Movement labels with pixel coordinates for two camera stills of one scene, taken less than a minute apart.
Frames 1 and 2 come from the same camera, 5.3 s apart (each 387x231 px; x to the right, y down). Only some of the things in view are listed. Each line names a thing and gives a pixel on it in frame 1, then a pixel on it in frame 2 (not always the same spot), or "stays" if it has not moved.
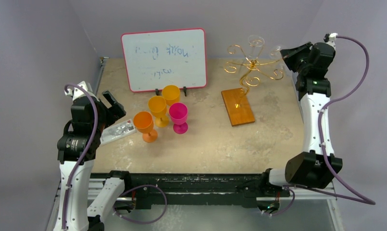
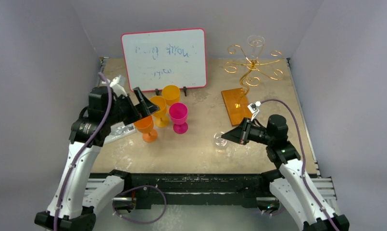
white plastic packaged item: [118, 131] stays
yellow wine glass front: [157, 106] stays
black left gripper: [114, 112] -> [147, 107]
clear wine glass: [276, 55] -> [218, 141]
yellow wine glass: [171, 94] stays
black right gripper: [297, 57] -> [243, 134]
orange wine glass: [143, 122] stays
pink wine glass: [178, 112] stays
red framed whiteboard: [156, 59] stays
